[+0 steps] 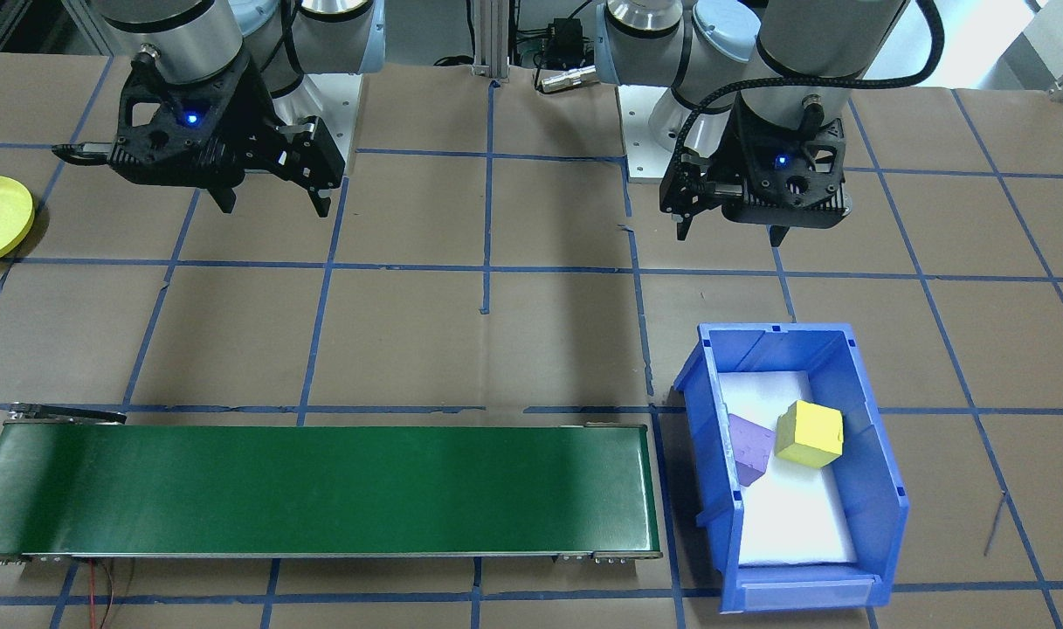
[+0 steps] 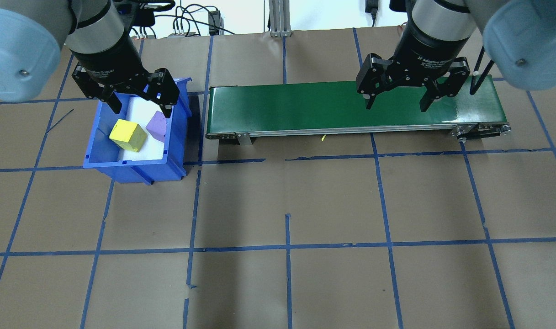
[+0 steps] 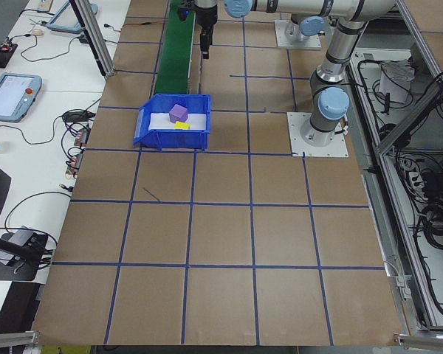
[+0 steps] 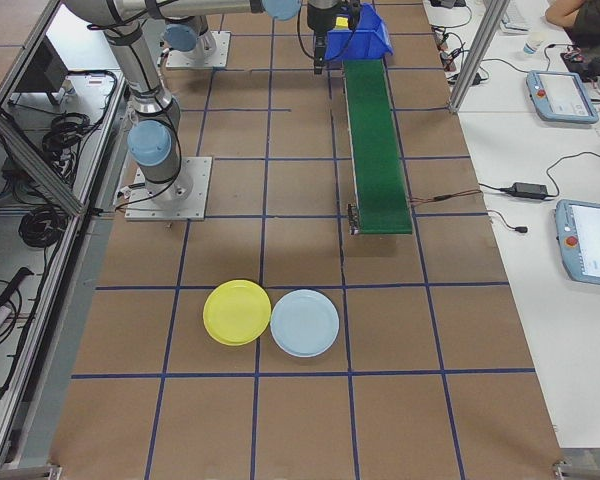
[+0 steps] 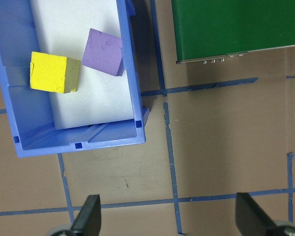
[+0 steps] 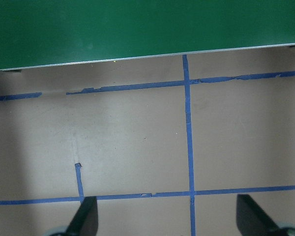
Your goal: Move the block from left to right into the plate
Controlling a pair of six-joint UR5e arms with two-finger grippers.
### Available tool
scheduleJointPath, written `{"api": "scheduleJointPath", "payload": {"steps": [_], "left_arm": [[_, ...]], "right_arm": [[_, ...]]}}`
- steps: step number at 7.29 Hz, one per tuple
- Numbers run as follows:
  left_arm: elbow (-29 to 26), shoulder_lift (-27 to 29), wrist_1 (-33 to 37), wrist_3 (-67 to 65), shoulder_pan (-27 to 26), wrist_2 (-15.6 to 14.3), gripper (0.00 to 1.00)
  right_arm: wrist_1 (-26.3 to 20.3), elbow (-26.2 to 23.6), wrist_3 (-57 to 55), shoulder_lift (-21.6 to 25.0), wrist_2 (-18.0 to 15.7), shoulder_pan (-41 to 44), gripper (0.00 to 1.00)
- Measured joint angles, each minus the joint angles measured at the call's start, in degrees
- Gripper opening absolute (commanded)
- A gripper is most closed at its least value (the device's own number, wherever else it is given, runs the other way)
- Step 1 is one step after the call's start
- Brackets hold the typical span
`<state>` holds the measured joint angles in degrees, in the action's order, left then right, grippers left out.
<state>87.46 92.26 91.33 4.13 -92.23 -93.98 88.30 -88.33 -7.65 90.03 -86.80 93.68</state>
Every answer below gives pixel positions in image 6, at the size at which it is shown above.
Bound green conveyor belt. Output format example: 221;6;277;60
0;0;295;74

